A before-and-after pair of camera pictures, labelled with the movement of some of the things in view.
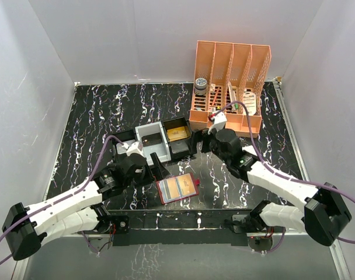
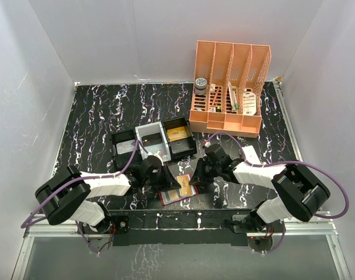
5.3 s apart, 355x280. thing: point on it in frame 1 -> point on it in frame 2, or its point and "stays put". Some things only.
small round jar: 200,87 stays put
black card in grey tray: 151,139 stays put
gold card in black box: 177,133 stays put
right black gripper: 205,143 -> 204,171
